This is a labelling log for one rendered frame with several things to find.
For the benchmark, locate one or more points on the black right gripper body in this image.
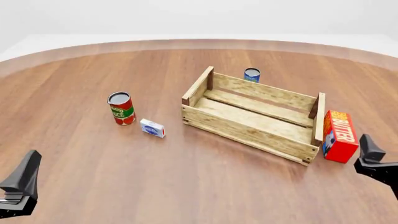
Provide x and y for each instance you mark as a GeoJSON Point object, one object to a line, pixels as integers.
{"type": "Point", "coordinates": [377, 173]}

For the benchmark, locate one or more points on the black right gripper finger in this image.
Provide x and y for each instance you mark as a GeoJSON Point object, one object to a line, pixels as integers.
{"type": "Point", "coordinates": [371, 149]}

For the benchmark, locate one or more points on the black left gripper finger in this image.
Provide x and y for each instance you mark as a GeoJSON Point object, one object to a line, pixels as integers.
{"type": "Point", "coordinates": [23, 175]}

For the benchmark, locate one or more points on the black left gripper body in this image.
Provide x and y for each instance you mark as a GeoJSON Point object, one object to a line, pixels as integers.
{"type": "Point", "coordinates": [17, 206]}

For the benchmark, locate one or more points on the red butter box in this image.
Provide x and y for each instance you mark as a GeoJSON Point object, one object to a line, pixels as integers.
{"type": "Point", "coordinates": [340, 137]}

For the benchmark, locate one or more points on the wooden slat tray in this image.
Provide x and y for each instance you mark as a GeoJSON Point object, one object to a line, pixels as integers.
{"type": "Point", "coordinates": [248, 117]}

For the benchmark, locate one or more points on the red tomato sauce tin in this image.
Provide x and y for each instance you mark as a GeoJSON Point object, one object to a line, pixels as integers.
{"type": "Point", "coordinates": [122, 109]}

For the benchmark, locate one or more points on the small white blue box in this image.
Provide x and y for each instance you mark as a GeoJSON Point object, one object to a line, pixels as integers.
{"type": "Point", "coordinates": [152, 128]}

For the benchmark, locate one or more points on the small blue tin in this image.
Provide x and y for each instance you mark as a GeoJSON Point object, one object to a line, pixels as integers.
{"type": "Point", "coordinates": [252, 75]}

